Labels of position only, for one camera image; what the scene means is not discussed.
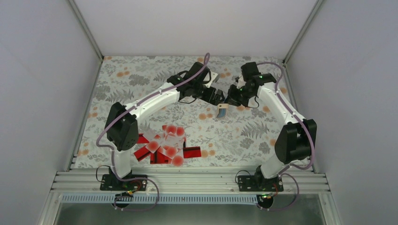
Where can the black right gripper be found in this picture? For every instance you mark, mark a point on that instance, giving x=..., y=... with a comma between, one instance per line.
x=231, y=98

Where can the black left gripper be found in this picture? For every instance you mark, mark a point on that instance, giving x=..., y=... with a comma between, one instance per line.
x=215, y=100

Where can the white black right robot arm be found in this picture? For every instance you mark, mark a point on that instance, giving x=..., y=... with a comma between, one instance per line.
x=295, y=144

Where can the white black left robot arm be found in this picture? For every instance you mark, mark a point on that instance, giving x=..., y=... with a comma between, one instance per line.
x=121, y=127

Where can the pile of red white cards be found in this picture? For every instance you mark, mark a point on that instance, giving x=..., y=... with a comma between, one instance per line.
x=166, y=147

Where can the floral patterned table mat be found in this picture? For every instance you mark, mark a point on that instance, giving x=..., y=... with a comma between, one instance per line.
x=245, y=136

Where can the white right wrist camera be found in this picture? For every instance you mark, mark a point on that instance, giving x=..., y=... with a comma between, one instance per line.
x=240, y=82

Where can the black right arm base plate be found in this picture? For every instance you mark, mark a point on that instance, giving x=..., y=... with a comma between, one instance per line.
x=254, y=183

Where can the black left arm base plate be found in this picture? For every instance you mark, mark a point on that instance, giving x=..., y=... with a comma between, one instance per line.
x=109, y=182

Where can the aluminium rail frame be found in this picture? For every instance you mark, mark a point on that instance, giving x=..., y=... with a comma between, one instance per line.
x=147, y=31

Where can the slotted grey cable duct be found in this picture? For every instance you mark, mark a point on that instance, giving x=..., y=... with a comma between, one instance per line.
x=164, y=198

